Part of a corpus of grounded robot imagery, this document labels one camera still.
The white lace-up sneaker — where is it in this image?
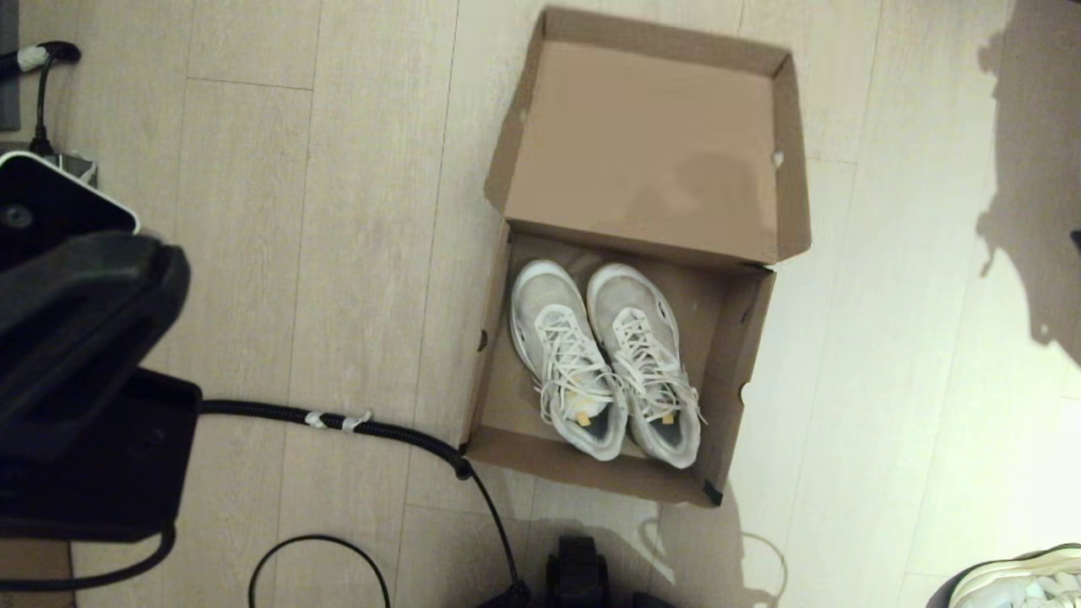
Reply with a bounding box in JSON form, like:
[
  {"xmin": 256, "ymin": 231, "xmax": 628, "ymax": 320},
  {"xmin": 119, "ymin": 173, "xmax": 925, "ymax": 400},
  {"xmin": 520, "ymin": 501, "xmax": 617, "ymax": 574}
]
[
  {"xmin": 508, "ymin": 259, "xmax": 631, "ymax": 463},
  {"xmin": 585, "ymin": 263, "xmax": 708, "ymax": 470}
]

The brown cardboard shoe box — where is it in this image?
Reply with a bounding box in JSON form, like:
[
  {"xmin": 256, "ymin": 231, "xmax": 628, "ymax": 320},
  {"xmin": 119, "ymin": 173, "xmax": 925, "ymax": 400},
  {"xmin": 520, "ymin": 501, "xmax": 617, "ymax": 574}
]
[{"xmin": 460, "ymin": 7, "xmax": 813, "ymax": 508}]

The grey black robot base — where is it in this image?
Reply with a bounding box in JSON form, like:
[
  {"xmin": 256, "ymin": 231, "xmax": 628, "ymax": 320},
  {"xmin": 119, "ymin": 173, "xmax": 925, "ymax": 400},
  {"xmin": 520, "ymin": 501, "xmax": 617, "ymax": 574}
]
[{"xmin": 477, "ymin": 534, "xmax": 676, "ymax": 608}]

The grey power supply unit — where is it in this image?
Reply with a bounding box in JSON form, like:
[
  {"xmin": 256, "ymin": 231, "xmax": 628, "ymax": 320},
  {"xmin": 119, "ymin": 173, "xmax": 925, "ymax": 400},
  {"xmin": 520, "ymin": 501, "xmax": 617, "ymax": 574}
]
[{"xmin": 42, "ymin": 152, "xmax": 99, "ymax": 189}]

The grey white worn sneaker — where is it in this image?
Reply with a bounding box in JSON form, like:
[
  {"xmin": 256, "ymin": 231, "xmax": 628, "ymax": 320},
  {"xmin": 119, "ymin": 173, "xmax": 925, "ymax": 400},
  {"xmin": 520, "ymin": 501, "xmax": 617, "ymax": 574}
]
[{"xmin": 927, "ymin": 543, "xmax": 1081, "ymax": 608}]

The brown cardboard carton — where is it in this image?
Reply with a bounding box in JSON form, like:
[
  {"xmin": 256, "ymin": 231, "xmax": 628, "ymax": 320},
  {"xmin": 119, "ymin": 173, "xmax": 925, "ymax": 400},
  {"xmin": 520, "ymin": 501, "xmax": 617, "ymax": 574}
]
[{"xmin": 0, "ymin": 540, "xmax": 74, "ymax": 608}]

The dark grey panel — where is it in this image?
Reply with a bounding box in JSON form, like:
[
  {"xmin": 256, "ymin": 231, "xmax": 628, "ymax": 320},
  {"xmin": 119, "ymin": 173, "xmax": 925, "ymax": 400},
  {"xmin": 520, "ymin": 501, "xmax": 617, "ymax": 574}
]
[{"xmin": 0, "ymin": 0, "xmax": 20, "ymax": 133}]

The black coiled cable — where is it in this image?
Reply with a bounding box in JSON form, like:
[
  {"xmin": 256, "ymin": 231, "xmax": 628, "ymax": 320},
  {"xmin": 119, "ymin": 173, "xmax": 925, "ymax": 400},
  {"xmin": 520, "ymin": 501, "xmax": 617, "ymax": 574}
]
[{"xmin": 198, "ymin": 399, "xmax": 530, "ymax": 605}]

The thin black floor cable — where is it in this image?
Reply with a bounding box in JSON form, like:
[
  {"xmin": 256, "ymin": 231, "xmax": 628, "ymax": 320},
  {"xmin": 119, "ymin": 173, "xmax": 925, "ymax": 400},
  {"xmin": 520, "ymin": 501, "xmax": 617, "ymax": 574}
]
[{"xmin": 249, "ymin": 534, "xmax": 394, "ymax": 608}]

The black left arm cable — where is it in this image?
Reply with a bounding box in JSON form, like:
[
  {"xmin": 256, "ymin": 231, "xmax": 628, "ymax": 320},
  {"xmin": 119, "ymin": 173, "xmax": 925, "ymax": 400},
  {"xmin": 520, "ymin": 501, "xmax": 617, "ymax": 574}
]
[{"xmin": 0, "ymin": 524, "xmax": 177, "ymax": 593}]

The black power supply cable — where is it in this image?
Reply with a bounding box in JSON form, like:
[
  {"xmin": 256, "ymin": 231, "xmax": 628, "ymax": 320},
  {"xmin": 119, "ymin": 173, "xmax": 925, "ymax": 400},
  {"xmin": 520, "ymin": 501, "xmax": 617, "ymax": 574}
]
[{"xmin": 0, "ymin": 41, "xmax": 82, "ymax": 158}]

